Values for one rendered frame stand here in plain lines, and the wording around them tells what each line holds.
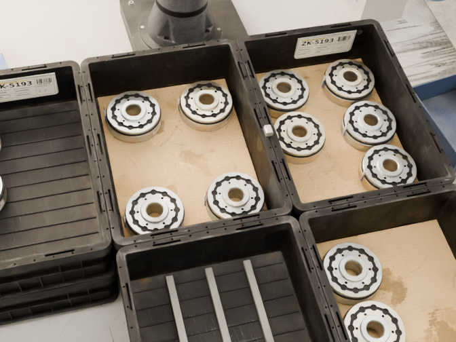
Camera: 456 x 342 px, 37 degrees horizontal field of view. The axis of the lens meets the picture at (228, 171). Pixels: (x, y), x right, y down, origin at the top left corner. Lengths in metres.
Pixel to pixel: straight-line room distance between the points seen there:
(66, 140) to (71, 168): 0.06
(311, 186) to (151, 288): 0.35
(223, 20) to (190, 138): 0.42
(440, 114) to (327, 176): 0.42
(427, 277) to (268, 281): 0.28
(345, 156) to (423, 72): 0.44
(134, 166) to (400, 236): 0.50
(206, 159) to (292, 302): 0.32
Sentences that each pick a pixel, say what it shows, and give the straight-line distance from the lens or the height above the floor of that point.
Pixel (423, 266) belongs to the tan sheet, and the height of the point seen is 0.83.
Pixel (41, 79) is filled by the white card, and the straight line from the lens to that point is 1.33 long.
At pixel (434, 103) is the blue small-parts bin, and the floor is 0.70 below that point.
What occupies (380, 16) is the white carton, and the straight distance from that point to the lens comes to 1.78.
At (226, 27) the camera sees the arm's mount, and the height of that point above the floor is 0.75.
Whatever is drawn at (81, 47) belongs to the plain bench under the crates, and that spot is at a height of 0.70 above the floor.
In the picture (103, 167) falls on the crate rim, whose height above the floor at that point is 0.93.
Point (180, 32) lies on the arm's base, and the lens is 1.54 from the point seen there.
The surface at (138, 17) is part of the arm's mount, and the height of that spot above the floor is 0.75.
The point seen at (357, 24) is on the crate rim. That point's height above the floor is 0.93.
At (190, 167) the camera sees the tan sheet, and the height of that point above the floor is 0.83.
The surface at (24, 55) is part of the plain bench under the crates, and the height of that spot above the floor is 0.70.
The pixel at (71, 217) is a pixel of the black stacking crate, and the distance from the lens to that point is 1.24.
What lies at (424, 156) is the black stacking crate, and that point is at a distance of 1.32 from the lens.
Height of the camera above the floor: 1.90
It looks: 57 degrees down
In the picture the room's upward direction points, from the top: 8 degrees clockwise
